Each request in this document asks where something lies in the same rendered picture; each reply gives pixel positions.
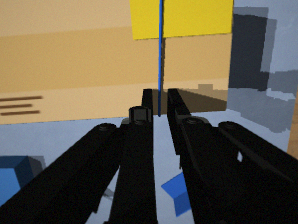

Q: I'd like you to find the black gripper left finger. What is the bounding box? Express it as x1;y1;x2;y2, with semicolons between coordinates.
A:
0;89;158;224

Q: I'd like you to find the tan cardboard box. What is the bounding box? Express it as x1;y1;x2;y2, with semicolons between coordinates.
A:
0;0;234;125

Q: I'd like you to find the blue box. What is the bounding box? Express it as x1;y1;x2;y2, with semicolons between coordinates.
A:
0;155;34;206

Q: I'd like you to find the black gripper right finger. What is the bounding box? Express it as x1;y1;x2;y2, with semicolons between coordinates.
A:
167;89;298;224

